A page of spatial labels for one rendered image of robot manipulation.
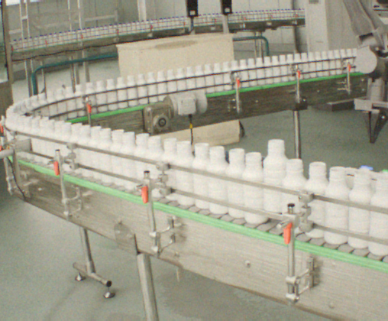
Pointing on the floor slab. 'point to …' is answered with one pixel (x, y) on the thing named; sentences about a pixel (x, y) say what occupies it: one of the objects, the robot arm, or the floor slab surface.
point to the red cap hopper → (46, 30)
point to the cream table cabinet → (166, 47)
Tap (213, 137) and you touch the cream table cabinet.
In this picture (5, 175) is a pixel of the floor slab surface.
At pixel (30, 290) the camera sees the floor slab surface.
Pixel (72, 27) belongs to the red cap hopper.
